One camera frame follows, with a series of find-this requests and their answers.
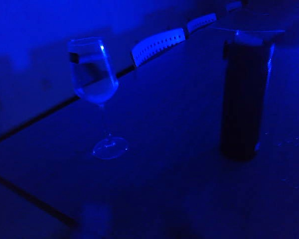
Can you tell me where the stemmed wine glass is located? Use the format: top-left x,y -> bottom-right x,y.
67,36 -> 130,160

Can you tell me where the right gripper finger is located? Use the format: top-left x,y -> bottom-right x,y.
81,203 -> 115,239

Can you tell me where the large white perforated strip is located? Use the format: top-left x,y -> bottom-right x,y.
130,27 -> 188,68

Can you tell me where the black thermos cup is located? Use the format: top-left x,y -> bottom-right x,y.
219,29 -> 277,162

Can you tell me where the white power cable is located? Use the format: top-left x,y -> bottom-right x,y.
213,26 -> 287,33

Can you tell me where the medium white perforated strip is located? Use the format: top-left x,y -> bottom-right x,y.
186,12 -> 218,33

